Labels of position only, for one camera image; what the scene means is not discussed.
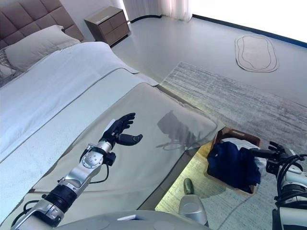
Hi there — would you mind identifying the brown wooden nightstand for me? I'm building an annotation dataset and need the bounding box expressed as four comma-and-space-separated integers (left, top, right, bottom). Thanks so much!
83, 6, 130, 47

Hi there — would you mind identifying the small oval beige rug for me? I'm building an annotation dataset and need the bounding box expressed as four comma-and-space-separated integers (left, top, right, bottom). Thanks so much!
234, 34, 280, 72

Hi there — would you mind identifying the white duvet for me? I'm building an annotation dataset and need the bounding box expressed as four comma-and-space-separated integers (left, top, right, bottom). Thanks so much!
0, 41, 140, 158

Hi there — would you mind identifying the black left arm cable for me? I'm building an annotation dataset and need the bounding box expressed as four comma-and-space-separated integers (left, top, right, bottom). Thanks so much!
92, 164, 110, 185

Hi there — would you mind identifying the white pillow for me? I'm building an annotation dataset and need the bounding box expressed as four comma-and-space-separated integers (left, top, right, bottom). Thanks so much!
4, 24, 81, 70

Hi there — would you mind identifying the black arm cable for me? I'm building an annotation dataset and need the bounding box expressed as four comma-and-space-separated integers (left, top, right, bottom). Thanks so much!
92, 164, 110, 185
274, 154, 307, 202

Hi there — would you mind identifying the grey robot torso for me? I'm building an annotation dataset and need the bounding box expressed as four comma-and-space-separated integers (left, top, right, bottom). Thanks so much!
55, 210, 209, 230

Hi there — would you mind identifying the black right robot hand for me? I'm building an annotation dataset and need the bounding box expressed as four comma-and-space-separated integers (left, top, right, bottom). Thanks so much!
239, 141, 295, 161

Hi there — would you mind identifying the brown padded headboard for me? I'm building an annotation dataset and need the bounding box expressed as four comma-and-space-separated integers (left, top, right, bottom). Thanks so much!
0, 0, 84, 50

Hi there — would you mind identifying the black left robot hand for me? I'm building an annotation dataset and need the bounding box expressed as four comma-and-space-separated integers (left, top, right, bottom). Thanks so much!
99, 112, 144, 147

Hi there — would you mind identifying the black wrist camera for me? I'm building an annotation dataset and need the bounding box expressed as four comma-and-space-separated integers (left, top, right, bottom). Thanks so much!
105, 152, 117, 166
265, 160, 280, 173

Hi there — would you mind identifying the brown wicker basket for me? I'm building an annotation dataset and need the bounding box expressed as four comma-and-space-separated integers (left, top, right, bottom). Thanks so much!
206, 126, 262, 196

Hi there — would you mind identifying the blue shirt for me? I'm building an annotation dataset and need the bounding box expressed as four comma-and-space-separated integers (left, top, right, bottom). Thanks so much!
207, 141, 262, 194

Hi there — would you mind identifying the white shirt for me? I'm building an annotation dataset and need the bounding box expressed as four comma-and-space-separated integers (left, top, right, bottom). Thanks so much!
225, 138, 268, 178

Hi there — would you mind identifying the grey patterned cushion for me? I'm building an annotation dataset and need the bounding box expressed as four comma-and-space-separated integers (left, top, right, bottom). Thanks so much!
0, 47, 16, 83

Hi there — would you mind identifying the cream blanket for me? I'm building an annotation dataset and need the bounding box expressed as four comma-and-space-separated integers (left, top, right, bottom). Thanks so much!
0, 68, 159, 192

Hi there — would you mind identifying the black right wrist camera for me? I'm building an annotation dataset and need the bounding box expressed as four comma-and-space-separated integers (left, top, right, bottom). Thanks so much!
265, 160, 280, 173

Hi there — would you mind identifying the grey right robot leg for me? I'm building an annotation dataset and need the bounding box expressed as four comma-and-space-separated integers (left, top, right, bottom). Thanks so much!
179, 178, 209, 227

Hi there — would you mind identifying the white sheer curtain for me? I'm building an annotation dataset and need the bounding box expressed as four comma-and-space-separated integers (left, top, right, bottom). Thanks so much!
122, 0, 194, 22

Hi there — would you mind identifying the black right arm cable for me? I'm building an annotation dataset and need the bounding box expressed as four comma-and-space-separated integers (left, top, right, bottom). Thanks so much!
274, 154, 307, 202

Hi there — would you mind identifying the black window base rail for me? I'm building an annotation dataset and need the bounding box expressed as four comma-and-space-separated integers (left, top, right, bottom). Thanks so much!
130, 13, 307, 44

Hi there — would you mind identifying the grey bed base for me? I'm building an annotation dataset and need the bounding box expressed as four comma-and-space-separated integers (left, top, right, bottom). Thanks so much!
138, 85, 225, 211

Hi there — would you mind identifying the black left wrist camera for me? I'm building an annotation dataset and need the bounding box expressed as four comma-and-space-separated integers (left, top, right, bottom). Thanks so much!
105, 152, 117, 166

